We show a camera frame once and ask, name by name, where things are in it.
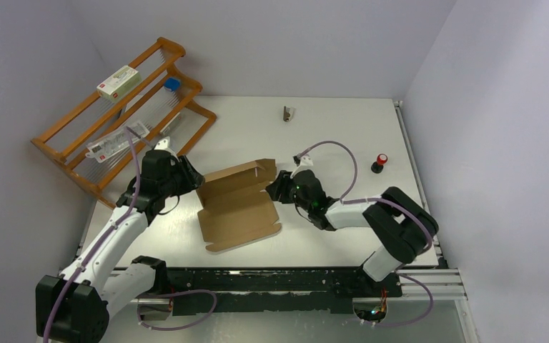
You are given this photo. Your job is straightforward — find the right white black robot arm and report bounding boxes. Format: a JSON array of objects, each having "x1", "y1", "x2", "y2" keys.
[{"x1": 265, "y1": 170, "x2": 439, "y2": 296}]

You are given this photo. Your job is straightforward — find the orange wooden rack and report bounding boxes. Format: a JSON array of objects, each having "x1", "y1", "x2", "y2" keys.
[{"x1": 31, "y1": 37, "x2": 217, "y2": 208}]

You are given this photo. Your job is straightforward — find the red emergency stop button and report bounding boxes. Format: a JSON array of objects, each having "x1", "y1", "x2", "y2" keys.
[{"x1": 370, "y1": 153, "x2": 388, "y2": 174}]

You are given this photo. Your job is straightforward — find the white green carton box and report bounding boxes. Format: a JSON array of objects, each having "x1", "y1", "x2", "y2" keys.
[{"x1": 96, "y1": 65, "x2": 142, "y2": 103}]

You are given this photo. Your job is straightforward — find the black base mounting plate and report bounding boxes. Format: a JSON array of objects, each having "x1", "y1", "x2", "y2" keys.
[{"x1": 141, "y1": 267, "x2": 402, "y2": 316}]

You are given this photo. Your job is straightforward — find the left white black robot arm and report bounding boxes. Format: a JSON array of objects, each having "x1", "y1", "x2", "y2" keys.
[{"x1": 35, "y1": 149, "x2": 205, "y2": 342}]

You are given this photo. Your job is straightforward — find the small metal clip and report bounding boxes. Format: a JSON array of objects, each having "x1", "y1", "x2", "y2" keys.
[{"x1": 282, "y1": 106, "x2": 296, "y2": 122}]

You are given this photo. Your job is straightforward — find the aluminium frame rail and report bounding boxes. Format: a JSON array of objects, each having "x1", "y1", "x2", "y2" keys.
[{"x1": 109, "y1": 269, "x2": 466, "y2": 326}]

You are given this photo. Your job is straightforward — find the brown cardboard box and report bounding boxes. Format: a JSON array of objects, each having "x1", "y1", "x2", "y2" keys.
[{"x1": 197, "y1": 159, "x2": 282, "y2": 253}]

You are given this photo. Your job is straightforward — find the small white grey bar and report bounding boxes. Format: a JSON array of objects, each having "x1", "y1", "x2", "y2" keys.
[{"x1": 159, "y1": 113, "x2": 184, "y2": 136}]

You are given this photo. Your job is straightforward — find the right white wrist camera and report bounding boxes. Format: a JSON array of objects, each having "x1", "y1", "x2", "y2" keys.
[{"x1": 292, "y1": 154, "x2": 314, "y2": 175}]

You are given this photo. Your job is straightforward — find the blue small object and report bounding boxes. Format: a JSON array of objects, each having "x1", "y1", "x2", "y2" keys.
[{"x1": 163, "y1": 77, "x2": 182, "y2": 92}]

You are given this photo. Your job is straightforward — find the clear plastic packet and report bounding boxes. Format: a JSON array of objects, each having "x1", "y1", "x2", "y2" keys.
[{"x1": 85, "y1": 121, "x2": 150, "y2": 163}]

